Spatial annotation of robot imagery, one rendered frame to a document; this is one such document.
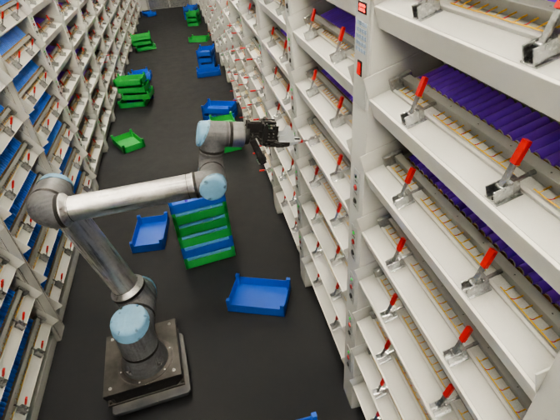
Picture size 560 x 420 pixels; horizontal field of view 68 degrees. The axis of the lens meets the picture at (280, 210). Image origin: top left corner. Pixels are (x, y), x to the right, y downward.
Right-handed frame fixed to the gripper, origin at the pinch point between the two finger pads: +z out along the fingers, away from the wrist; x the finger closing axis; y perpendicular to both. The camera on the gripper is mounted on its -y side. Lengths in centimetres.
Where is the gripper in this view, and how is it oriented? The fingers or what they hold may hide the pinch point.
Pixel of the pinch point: (296, 141)
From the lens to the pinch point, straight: 158.8
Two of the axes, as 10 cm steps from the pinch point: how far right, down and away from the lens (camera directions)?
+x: -2.2, -5.6, 8.0
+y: 1.3, -8.3, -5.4
